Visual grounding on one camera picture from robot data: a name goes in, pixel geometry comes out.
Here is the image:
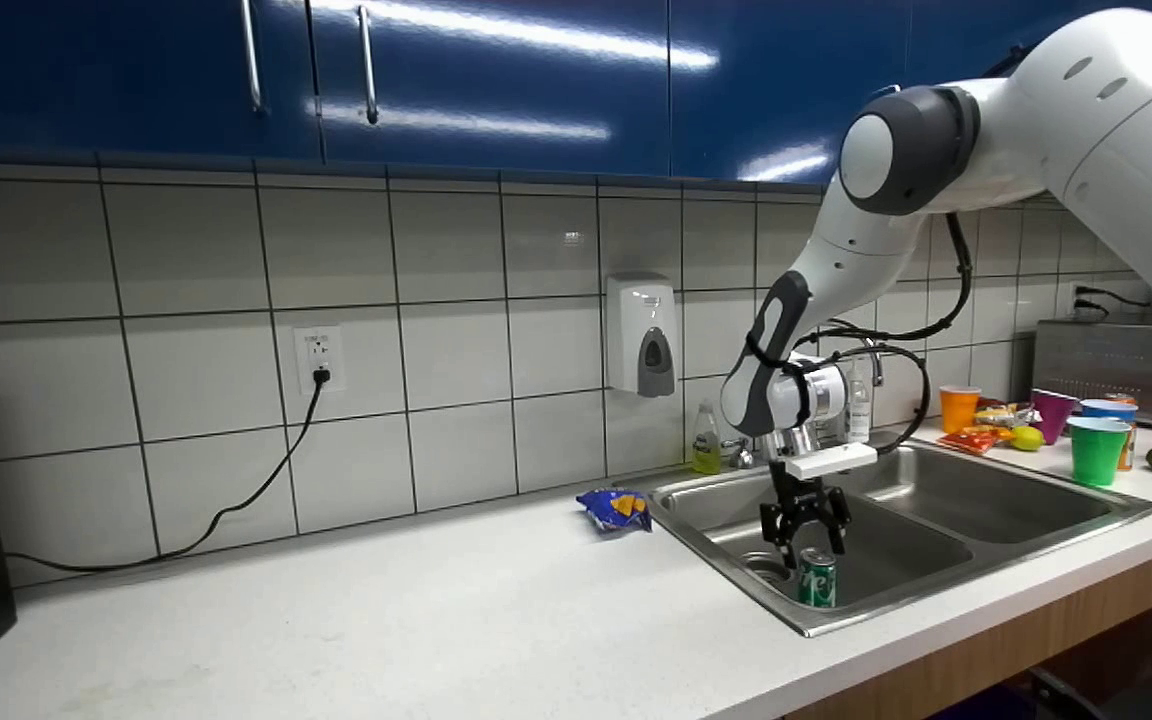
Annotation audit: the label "black power cord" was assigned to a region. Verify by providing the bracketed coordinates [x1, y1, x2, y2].
[7, 362, 335, 579]

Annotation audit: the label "orange plastic cup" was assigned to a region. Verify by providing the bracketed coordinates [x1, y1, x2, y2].
[941, 386, 981, 433]

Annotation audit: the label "stainless steel double sink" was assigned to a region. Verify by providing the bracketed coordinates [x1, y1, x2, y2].
[649, 444, 1152, 637]

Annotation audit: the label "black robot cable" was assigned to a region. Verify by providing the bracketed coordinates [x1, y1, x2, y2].
[789, 213, 976, 455]

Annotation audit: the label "white wall power outlet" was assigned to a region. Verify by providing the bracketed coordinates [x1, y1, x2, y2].
[296, 326, 347, 391]

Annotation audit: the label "wooden lower cabinet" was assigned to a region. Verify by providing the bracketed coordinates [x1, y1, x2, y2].
[783, 558, 1152, 720]

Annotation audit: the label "green plastic cup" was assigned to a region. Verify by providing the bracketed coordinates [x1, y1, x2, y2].
[1068, 415, 1127, 486]

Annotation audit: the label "yellow-green fruit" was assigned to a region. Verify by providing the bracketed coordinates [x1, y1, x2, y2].
[1012, 422, 1044, 450]

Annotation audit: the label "green dish soap bottle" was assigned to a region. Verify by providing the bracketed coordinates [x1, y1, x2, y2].
[689, 403, 723, 477]

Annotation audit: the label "silver microwave oven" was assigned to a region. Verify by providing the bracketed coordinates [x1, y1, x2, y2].
[1033, 318, 1152, 415]

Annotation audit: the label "orange snack packets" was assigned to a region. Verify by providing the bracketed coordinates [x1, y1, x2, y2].
[944, 403, 1025, 455]

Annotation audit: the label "white wall soap dispenser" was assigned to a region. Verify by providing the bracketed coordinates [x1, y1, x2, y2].
[603, 281, 674, 399]

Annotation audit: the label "clear hand soap bottle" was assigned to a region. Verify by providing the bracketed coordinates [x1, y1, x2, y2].
[842, 386, 870, 444]

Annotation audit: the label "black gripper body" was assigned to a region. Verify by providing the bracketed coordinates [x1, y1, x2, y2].
[770, 465, 847, 527]

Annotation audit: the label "blue chip bag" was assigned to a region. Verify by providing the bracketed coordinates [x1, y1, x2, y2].
[574, 486, 651, 535]

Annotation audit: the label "purple plastic cup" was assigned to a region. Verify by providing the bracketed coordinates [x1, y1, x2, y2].
[1033, 386, 1078, 444]

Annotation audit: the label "green soda can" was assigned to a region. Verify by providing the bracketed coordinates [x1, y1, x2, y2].
[794, 547, 834, 606]

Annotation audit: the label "blue upper cabinets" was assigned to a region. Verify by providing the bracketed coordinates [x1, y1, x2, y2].
[0, 0, 1152, 189]

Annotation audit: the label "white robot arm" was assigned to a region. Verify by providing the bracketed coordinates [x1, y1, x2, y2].
[719, 9, 1152, 441]

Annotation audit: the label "blue plastic cup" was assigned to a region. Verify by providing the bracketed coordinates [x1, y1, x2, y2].
[1077, 399, 1135, 427]

